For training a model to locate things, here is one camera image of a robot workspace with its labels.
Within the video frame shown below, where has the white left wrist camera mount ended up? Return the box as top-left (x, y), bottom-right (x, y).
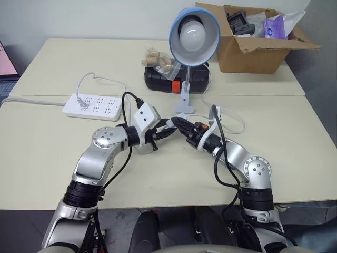
top-left (133, 103), bottom-right (162, 147)

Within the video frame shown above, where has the brown cardboard box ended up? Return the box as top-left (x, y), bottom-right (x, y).
top-left (195, 2), bottom-right (323, 75)

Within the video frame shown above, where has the clear bag of wooden pieces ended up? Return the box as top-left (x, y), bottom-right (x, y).
top-left (141, 46), bottom-right (183, 80)

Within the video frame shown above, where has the purple wipes package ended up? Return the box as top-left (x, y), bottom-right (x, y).
top-left (263, 14), bottom-right (291, 40)

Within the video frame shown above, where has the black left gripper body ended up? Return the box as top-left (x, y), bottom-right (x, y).
top-left (144, 123), bottom-right (164, 153)

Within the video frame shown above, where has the dark rounded shape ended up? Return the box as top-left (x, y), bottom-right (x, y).
top-left (128, 209), bottom-right (161, 253)
top-left (193, 206), bottom-right (239, 253)

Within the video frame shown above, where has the dark grey plastic part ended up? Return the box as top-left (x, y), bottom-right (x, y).
top-left (227, 8), bottom-right (256, 36)

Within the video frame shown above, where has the white lamp cord with switch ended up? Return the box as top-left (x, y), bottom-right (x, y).
top-left (76, 71), bottom-right (246, 135)

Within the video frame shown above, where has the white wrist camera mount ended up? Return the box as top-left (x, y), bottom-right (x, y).
top-left (196, 105), bottom-right (225, 154)
top-left (133, 103), bottom-right (162, 147)

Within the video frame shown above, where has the white power strip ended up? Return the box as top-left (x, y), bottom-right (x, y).
top-left (62, 93), bottom-right (124, 122)

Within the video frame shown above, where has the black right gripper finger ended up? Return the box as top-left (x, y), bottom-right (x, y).
top-left (177, 123), bottom-right (197, 138)
top-left (171, 116), bottom-right (196, 128)

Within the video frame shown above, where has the grey power strip cable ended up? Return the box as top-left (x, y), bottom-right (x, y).
top-left (0, 96), bottom-right (67, 107)

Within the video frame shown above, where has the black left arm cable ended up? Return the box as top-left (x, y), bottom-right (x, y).
top-left (101, 91), bottom-right (145, 191)

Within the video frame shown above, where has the monitor with pink screen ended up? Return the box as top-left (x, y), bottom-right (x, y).
top-left (0, 40), bottom-right (21, 81)

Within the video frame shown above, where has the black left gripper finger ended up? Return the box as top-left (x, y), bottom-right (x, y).
top-left (155, 127), bottom-right (178, 141)
top-left (156, 118), bottom-right (175, 130)

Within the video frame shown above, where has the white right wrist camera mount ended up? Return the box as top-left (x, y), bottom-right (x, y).
top-left (196, 105), bottom-right (225, 154)

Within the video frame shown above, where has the black tool case orange latch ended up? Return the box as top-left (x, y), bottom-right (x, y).
top-left (143, 62), bottom-right (212, 94)

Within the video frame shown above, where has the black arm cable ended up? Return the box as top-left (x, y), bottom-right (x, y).
top-left (211, 104), bottom-right (247, 213)
top-left (101, 91), bottom-right (145, 191)

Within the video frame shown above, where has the blue desk lamp with bulb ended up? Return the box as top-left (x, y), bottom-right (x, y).
top-left (168, 7), bottom-right (221, 114)

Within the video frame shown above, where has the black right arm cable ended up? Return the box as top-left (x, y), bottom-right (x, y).
top-left (211, 104), bottom-right (247, 213)

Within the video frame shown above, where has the clear crumpled plastic bag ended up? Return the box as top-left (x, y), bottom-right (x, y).
top-left (246, 11), bottom-right (267, 38)

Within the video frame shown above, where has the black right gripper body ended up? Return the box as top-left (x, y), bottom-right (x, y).
top-left (185, 121), bottom-right (212, 152)

